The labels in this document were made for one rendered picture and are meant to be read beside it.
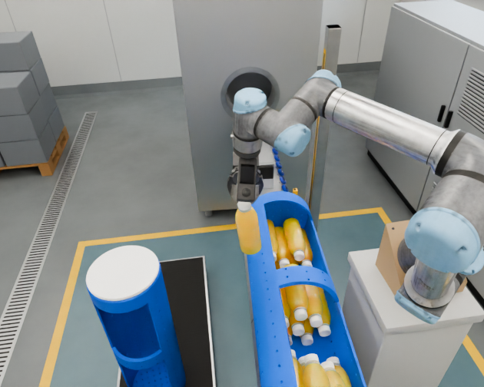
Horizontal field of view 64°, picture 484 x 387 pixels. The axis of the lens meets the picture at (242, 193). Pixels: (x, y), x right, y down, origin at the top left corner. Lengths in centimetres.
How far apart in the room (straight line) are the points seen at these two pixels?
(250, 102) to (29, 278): 266
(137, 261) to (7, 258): 205
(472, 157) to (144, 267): 120
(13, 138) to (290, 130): 361
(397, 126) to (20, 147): 381
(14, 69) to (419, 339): 397
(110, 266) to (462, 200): 128
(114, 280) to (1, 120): 284
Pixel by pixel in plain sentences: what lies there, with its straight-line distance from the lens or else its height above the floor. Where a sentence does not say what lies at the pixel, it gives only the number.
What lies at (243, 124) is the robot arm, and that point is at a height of 176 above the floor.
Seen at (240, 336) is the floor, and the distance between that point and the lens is 259.
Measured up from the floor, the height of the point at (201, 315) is 15.
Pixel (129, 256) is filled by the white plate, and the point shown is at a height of 104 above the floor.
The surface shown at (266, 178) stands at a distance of 204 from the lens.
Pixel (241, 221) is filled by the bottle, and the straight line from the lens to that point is 115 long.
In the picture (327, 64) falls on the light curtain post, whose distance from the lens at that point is 198.
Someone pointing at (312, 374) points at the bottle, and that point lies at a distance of 114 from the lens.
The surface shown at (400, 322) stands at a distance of 132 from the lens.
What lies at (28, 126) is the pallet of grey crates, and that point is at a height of 55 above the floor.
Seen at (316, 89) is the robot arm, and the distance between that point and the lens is 92.
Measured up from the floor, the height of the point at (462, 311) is 115.
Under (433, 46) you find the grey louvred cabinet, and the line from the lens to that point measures 319.
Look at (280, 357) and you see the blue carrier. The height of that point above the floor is 120.
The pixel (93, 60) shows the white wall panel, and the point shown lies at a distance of 593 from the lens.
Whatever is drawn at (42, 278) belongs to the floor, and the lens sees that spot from 326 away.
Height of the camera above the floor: 218
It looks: 37 degrees down
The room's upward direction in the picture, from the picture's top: 2 degrees counter-clockwise
